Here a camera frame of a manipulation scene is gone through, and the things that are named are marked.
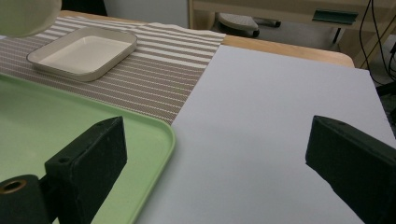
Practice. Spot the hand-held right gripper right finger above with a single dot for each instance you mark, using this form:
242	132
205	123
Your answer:
358	168

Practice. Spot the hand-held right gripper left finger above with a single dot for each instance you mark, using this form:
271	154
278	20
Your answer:
90	165

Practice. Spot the green tray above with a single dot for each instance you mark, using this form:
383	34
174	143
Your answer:
46	124

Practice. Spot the cream bowl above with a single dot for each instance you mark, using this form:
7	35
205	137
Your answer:
25	15

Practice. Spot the pale grey board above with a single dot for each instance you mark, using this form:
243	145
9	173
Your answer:
264	124

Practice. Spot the cream square plate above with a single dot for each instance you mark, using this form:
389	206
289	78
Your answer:
84	54

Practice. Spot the striped placemat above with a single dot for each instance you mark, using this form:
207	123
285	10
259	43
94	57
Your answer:
162	71

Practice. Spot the green label plate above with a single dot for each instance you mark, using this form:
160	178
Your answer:
334	17

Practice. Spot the wooden desk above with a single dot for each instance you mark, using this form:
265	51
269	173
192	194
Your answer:
295	9

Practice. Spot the black cylinder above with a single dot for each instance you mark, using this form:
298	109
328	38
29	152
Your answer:
267	22

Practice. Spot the grey foot pedal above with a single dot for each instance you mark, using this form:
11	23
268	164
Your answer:
238	23

